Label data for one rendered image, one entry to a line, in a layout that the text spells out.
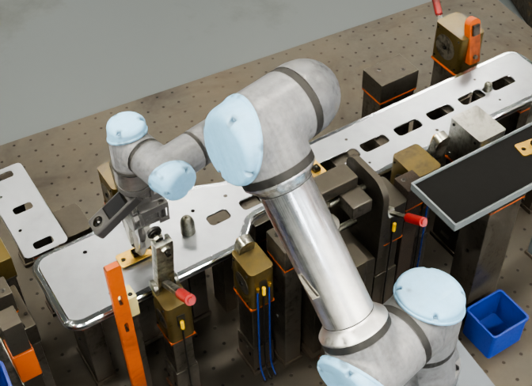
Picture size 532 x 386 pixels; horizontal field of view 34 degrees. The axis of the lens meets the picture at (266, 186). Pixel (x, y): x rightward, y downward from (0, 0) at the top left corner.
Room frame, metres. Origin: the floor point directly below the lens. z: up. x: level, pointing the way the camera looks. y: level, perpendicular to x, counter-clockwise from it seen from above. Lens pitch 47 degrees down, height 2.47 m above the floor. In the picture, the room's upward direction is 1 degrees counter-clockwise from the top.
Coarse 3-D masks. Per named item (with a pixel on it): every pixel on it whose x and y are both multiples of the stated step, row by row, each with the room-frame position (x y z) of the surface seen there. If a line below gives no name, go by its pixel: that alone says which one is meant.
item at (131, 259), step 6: (150, 246) 1.21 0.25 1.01; (126, 252) 1.20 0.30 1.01; (132, 252) 1.19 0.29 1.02; (150, 252) 1.19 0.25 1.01; (120, 258) 1.18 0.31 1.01; (126, 258) 1.18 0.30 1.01; (132, 258) 1.18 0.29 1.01; (138, 258) 1.18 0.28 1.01; (144, 258) 1.18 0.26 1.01; (120, 264) 1.16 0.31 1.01; (126, 264) 1.16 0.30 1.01
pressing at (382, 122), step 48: (432, 96) 1.69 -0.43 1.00; (528, 96) 1.67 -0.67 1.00; (336, 144) 1.52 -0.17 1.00; (384, 144) 1.52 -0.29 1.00; (192, 192) 1.37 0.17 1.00; (240, 192) 1.37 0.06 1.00; (96, 240) 1.24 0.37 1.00; (192, 240) 1.23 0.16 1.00; (48, 288) 1.11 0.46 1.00; (96, 288) 1.11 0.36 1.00; (144, 288) 1.10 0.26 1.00
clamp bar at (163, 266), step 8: (152, 232) 1.07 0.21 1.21; (160, 232) 1.08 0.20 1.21; (152, 240) 1.05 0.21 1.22; (160, 240) 1.06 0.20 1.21; (168, 240) 1.05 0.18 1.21; (152, 248) 1.05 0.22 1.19; (160, 248) 1.04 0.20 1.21; (168, 248) 1.04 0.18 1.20; (152, 256) 1.06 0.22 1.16; (160, 256) 1.04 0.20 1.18; (168, 256) 1.03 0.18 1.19; (160, 264) 1.05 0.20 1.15; (168, 264) 1.06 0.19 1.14; (160, 272) 1.05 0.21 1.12; (168, 272) 1.06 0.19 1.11; (160, 280) 1.05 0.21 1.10; (160, 288) 1.06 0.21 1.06
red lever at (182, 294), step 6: (162, 282) 1.06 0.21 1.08; (168, 282) 1.05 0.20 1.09; (168, 288) 1.04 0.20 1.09; (174, 288) 1.02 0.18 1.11; (180, 288) 1.01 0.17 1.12; (174, 294) 1.01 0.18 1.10; (180, 294) 0.99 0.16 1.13; (186, 294) 0.98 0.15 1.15; (192, 294) 0.98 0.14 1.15; (180, 300) 0.98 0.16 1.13; (186, 300) 0.97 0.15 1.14; (192, 300) 0.97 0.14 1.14
